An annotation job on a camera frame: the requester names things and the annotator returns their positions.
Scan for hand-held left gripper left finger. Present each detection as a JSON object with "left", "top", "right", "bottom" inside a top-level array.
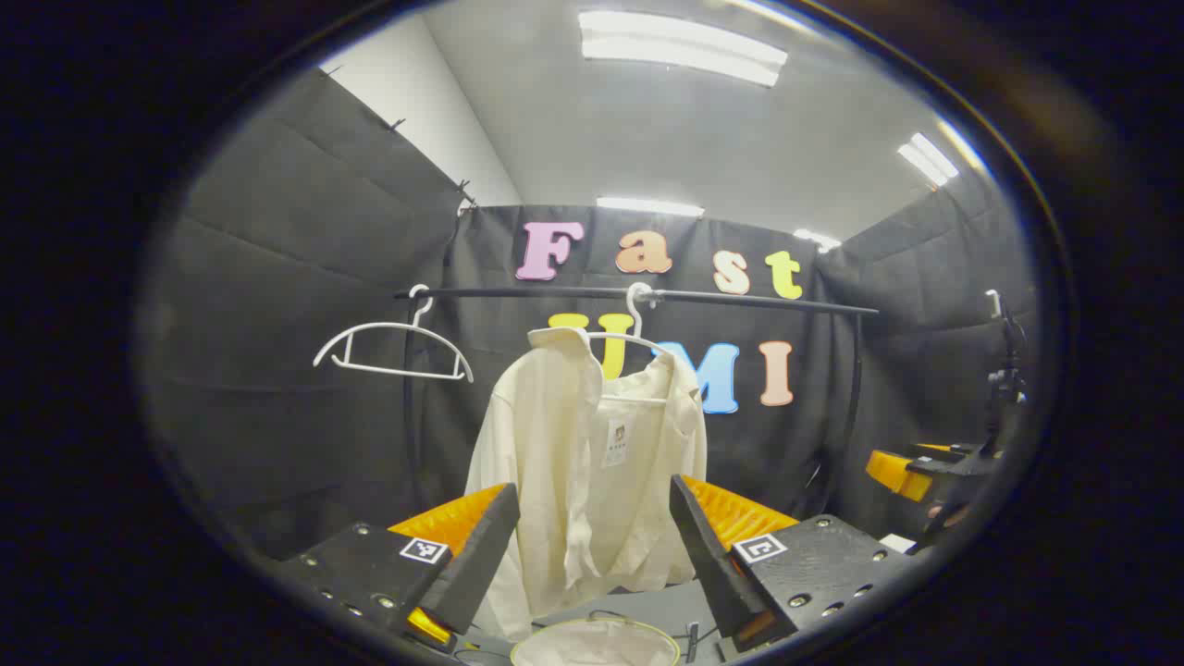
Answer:
[{"left": 276, "top": 481, "right": 522, "bottom": 653}]

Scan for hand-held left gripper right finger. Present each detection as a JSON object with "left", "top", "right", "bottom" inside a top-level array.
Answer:
[{"left": 668, "top": 474, "right": 926, "bottom": 653}]

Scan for white laundry hamper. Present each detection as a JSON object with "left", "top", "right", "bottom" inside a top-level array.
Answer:
[{"left": 509, "top": 609, "right": 684, "bottom": 666}]

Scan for cream white shirt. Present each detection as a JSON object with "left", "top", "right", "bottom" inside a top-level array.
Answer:
[{"left": 462, "top": 326, "right": 709, "bottom": 639}]

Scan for white plastic hanger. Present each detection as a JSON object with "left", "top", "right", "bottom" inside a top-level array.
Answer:
[
  {"left": 312, "top": 283, "right": 475, "bottom": 385},
  {"left": 527, "top": 280, "right": 681, "bottom": 406}
]

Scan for black backdrop cloth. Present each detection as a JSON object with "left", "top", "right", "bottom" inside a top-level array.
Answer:
[{"left": 139, "top": 69, "right": 1042, "bottom": 565}]

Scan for black clothes rail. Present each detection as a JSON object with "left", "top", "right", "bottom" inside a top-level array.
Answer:
[{"left": 393, "top": 285, "right": 882, "bottom": 519}]

